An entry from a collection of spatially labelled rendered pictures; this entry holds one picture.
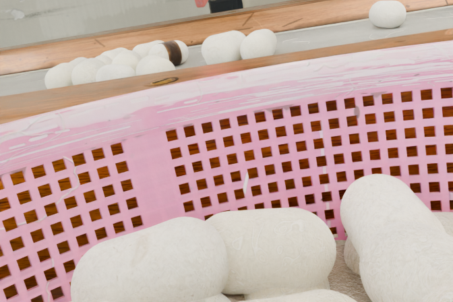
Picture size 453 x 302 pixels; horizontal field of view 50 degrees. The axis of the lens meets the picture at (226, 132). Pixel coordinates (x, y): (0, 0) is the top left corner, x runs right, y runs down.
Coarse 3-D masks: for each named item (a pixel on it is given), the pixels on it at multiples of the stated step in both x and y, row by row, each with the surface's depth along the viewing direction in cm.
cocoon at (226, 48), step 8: (216, 40) 31; (224, 40) 31; (232, 40) 32; (208, 48) 31; (216, 48) 31; (224, 48) 31; (232, 48) 31; (208, 56) 31; (216, 56) 31; (224, 56) 31; (232, 56) 31; (240, 56) 32; (208, 64) 31
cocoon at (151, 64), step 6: (144, 60) 29; (150, 60) 28; (156, 60) 27; (162, 60) 27; (168, 60) 28; (138, 66) 29; (144, 66) 27; (150, 66) 27; (156, 66) 27; (162, 66) 27; (168, 66) 27; (174, 66) 28; (138, 72) 29; (144, 72) 27; (150, 72) 27; (156, 72) 27
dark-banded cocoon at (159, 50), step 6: (180, 42) 38; (156, 48) 37; (162, 48) 37; (180, 48) 37; (186, 48) 38; (150, 54) 37; (156, 54) 37; (162, 54) 37; (168, 54) 37; (186, 54) 38
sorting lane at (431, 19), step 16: (416, 16) 43; (432, 16) 42; (448, 16) 40; (288, 32) 48; (304, 32) 46; (320, 32) 44; (336, 32) 42; (352, 32) 40; (368, 32) 38; (384, 32) 37; (400, 32) 36; (416, 32) 34; (192, 48) 48; (288, 48) 37; (304, 48) 36; (192, 64) 37; (0, 80) 49; (16, 80) 46; (32, 80) 44
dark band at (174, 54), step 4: (172, 40) 38; (164, 44) 37; (168, 44) 37; (172, 44) 37; (176, 44) 37; (168, 48) 37; (172, 48) 37; (176, 48) 37; (168, 52) 37; (172, 52) 37; (176, 52) 37; (180, 52) 37; (172, 56) 37; (176, 56) 37; (180, 56) 37; (172, 60) 37; (176, 60) 37; (180, 60) 38; (176, 64) 38
